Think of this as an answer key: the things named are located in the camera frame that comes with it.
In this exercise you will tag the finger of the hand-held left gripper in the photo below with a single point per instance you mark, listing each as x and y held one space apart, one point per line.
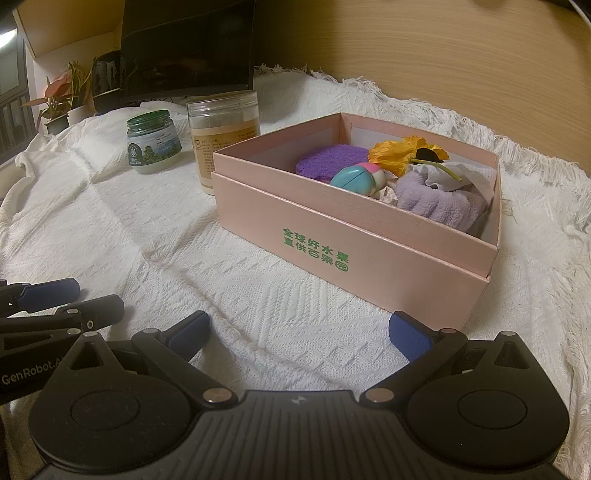
48 293
99 308

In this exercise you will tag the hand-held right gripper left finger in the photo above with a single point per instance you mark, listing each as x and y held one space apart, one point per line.
189 336

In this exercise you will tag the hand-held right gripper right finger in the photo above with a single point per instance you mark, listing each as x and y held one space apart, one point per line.
410 339

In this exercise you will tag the pink cardboard box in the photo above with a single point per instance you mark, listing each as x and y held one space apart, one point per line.
369 277

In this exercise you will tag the lilac fluffy towel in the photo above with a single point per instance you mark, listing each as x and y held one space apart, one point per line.
434 203

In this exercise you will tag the teal and pink toy ball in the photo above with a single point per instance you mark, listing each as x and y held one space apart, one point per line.
354 180

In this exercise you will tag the white cloth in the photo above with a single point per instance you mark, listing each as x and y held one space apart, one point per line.
480 177

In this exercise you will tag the orange artificial flower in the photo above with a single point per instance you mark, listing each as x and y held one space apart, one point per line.
392 154

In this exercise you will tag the purple round sponge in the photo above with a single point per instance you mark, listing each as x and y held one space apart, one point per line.
323 161

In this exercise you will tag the green lid glass jar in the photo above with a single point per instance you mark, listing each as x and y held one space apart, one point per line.
152 150

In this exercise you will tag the red leaf potted plant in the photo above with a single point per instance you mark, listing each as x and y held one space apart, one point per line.
53 104

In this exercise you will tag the dark window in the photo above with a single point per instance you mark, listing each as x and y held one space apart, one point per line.
14 106

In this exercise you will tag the tall clear plastic jar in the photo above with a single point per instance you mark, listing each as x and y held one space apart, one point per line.
222 134

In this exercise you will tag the green leaf potted plant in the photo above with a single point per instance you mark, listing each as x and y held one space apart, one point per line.
78 87

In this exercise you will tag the dark container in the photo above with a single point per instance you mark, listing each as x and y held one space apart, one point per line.
107 78

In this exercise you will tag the dark computer monitor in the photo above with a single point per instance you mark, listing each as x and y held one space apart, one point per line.
184 37

